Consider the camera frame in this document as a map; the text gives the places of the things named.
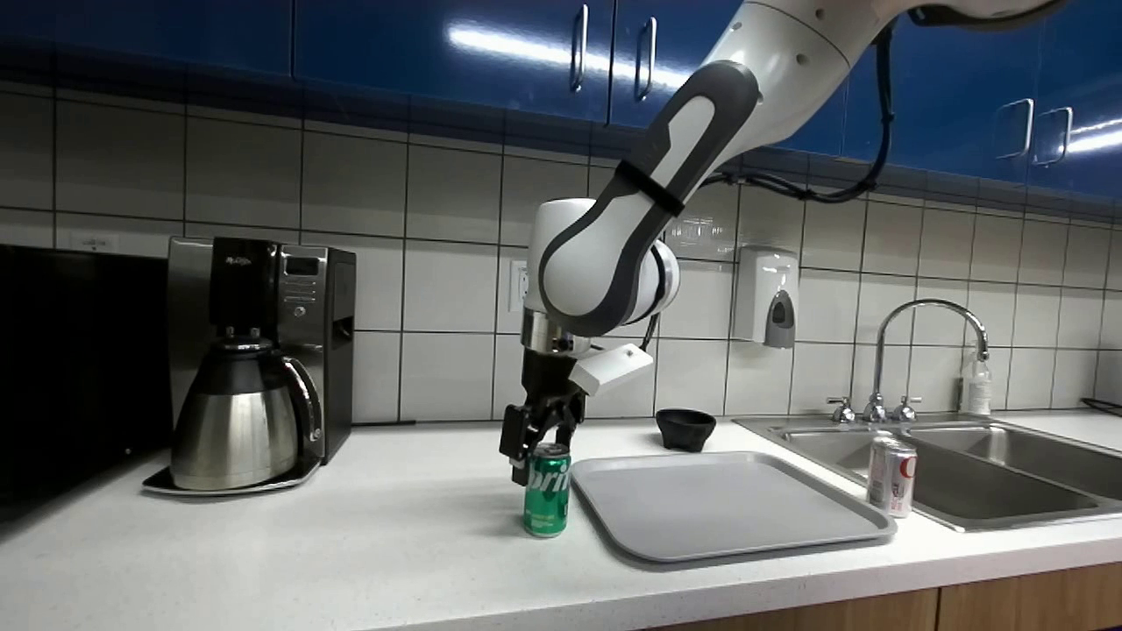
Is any wooden base cabinet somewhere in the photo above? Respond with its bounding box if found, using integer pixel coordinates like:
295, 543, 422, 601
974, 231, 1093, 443
654, 558, 1122, 631

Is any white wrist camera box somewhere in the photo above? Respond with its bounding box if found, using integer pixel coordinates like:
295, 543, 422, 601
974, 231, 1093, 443
570, 341, 655, 401

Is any silver coke can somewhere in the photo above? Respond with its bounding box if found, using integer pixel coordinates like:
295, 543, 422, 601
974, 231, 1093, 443
866, 429, 923, 523

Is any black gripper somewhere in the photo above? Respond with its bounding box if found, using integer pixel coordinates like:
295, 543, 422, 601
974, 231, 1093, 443
497, 348, 591, 488

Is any blue glossy wall cabinet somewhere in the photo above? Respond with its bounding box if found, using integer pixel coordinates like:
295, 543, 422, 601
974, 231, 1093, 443
0, 0, 1122, 210

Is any green sprite can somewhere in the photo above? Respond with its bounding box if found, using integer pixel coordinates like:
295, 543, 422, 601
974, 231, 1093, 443
520, 445, 575, 539

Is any clear soap bottle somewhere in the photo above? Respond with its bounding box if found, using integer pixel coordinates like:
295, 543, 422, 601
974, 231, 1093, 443
959, 353, 995, 421

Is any black microwave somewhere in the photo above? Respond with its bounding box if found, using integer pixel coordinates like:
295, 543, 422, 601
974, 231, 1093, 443
0, 244, 177, 521

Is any chrome sink faucet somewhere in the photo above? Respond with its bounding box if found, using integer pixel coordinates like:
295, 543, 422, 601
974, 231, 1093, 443
824, 295, 995, 429

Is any steel coffee carafe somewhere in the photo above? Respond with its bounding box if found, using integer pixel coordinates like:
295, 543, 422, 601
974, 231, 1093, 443
169, 341, 322, 492

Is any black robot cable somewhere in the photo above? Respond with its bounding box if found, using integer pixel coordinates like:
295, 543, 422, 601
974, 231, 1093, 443
712, 0, 1067, 206

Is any silver cabinet handle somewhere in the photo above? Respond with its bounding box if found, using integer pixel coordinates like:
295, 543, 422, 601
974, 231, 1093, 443
630, 16, 661, 106
570, 0, 594, 100
1002, 94, 1037, 163
1044, 103, 1077, 163

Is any white wall outlet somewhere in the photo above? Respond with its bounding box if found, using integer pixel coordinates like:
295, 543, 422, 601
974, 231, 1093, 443
505, 255, 537, 320

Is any white wall soap dispenser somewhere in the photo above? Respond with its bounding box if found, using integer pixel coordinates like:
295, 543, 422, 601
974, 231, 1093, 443
734, 247, 801, 351

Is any stainless steel sink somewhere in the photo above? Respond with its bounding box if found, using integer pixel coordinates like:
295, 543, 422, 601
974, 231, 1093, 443
748, 415, 1122, 536

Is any small black bowl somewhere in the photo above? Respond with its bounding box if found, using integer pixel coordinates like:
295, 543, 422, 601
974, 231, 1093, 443
654, 406, 720, 455

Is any black steel coffee maker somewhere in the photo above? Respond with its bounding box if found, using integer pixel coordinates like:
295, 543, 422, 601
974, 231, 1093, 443
141, 235, 358, 503

